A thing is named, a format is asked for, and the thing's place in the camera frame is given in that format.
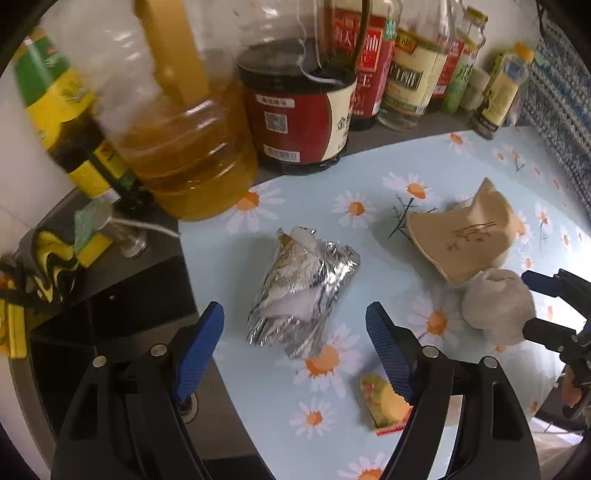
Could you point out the daisy print tablecloth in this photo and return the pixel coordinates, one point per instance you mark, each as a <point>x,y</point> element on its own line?
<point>307,419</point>

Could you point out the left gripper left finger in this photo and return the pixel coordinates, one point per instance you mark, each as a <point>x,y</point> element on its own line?
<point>166,376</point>

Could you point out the small glass jar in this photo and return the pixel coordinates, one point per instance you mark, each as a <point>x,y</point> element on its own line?
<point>475,89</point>

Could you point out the large cooking oil jug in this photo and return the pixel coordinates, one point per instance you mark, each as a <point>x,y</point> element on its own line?
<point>168,95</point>

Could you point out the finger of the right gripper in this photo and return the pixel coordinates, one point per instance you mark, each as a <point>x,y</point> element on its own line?
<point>574,290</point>
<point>556,338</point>

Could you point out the white cloth towel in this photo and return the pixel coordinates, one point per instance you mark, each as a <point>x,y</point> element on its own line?
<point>499,304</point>

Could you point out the yellow black cloth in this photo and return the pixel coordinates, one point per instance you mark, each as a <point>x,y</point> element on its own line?
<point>41,273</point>

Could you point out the brown paper cup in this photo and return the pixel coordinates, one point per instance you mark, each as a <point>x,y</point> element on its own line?
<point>465,241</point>

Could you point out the green cap oil bottle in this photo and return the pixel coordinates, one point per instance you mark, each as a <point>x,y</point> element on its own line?
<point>60,107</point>

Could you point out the red label vinegar bottle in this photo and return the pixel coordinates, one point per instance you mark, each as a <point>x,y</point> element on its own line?
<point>374,62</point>

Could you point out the silver foil wrapper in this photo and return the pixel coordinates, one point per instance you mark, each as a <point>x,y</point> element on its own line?
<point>304,282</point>

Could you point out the patterned blue cloth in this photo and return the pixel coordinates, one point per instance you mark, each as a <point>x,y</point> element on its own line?
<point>558,103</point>

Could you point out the soy sauce jug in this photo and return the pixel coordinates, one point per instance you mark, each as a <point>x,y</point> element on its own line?
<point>298,82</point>

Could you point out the green label oil bottle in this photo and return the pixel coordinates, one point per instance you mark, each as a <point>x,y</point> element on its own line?
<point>472,39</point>

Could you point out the clear bottle red label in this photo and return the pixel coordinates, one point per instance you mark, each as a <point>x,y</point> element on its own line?
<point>450,64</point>

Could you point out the person's right hand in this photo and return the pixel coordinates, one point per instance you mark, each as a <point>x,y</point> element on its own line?
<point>570,394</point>

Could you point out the slim bottle gold cap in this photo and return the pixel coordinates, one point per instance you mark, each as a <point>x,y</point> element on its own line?
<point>503,88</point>

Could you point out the clear bottle beige label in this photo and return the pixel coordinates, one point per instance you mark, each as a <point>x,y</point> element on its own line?
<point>423,42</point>

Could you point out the yellow red snack wrapper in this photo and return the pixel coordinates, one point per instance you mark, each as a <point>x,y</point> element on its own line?
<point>390,412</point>

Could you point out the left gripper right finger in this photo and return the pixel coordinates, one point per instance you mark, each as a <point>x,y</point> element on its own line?
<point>423,376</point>

